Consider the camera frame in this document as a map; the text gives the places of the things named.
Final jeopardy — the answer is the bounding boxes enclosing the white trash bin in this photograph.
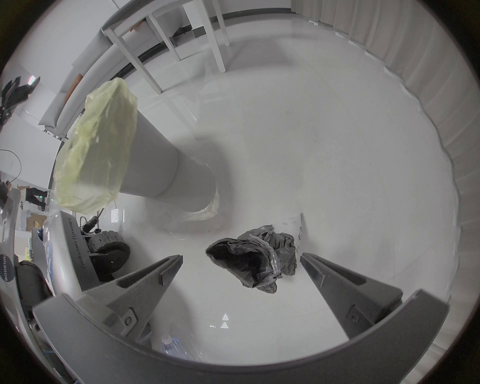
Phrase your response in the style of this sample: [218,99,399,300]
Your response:
[118,109,219,214]

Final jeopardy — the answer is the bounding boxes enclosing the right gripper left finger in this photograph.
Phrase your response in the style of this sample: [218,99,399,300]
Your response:
[80,254,183,342]

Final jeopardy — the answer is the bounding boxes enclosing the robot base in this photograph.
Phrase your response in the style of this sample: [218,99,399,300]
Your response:
[0,187,131,301]

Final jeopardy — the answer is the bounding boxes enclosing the crumpled black plastic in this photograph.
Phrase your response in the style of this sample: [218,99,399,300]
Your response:
[205,224,298,294]

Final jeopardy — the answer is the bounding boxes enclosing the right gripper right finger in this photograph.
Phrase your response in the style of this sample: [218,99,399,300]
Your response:
[300,253,404,340]

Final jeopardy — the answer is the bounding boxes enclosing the yellow plastic bag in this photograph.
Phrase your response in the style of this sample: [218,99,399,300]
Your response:
[54,77,139,215]

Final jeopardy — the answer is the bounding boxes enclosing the white chair grey cushions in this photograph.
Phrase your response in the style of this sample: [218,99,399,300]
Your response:
[101,0,230,94]

